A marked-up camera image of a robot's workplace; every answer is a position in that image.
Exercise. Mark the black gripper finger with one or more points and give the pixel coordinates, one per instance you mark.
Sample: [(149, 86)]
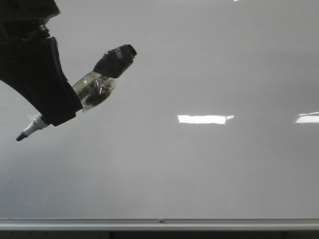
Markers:
[(33, 69)]

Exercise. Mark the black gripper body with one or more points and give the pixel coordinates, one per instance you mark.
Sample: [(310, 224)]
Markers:
[(25, 20)]

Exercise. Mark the black whiteboard marker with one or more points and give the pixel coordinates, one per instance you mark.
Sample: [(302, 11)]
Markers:
[(96, 86)]

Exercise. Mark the white whiteboard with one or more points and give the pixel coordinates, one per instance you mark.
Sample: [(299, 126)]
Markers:
[(216, 118)]

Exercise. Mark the aluminium whiteboard tray rail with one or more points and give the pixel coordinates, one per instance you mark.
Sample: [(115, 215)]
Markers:
[(161, 225)]

